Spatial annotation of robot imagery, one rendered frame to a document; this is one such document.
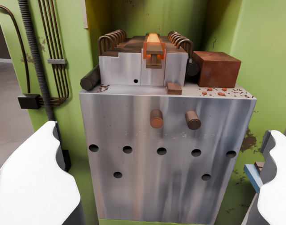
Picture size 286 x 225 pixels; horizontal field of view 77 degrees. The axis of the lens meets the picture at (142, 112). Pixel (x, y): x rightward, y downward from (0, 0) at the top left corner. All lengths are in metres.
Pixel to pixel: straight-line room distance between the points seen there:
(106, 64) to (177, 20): 0.53
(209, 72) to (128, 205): 0.45
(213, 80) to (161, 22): 0.50
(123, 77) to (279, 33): 0.45
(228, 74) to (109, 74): 0.28
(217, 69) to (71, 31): 0.41
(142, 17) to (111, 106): 0.57
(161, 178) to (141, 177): 0.06
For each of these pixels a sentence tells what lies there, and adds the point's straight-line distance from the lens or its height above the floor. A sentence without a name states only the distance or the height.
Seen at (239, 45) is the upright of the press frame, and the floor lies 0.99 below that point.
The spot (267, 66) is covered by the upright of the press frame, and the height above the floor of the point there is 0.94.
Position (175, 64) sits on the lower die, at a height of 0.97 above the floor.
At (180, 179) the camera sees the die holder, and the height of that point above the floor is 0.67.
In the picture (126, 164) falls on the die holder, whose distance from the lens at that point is 0.50.
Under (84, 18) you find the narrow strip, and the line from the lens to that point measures 0.58.
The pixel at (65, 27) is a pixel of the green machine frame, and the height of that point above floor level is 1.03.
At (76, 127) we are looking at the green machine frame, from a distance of 0.72.
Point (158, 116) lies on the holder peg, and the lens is 0.37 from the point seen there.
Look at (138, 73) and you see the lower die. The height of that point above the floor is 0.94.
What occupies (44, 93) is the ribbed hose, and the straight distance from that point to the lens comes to 0.67.
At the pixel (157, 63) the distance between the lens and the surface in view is 0.33.
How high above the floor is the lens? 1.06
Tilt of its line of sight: 28 degrees down
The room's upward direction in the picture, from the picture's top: 1 degrees clockwise
